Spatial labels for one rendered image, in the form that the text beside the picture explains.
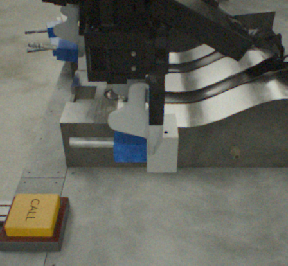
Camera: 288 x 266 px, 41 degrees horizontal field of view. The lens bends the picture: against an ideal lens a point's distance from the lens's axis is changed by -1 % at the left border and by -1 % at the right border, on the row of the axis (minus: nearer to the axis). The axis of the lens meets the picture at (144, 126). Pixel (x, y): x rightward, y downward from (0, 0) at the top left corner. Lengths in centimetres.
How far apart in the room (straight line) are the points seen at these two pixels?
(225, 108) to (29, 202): 31
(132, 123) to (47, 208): 19
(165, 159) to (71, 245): 18
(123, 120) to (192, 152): 23
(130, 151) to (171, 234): 15
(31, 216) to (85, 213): 8
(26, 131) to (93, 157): 153
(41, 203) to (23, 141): 154
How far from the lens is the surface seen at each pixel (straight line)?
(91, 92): 69
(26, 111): 231
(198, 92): 67
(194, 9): 38
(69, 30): 68
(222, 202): 60
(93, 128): 59
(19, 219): 54
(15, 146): 206
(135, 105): 41
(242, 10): 99
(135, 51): 38
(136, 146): 46
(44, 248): 54
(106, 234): 55
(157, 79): 37
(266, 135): 63
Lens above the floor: 123
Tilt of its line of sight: 36 degrees down
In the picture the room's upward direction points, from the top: straight up
